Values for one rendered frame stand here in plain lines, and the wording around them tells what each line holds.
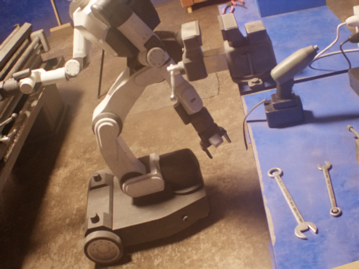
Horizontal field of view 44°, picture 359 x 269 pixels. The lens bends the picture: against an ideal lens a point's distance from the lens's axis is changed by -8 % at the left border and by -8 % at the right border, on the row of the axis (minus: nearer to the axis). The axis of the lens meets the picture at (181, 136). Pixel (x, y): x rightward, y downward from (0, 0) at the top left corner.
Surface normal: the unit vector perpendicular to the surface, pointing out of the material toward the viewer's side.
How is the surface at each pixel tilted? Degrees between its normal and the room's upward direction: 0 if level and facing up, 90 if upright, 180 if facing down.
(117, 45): 106
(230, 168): 0
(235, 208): 0
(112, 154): 114
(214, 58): 90
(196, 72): 90
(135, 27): 80
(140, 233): 90
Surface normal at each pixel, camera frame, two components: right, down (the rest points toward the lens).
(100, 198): -0.25, -0.82
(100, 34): -0.22, 0.62
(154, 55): 0.40, 0.21
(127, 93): -0.10, 0.79
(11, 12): 0.00, 0.53
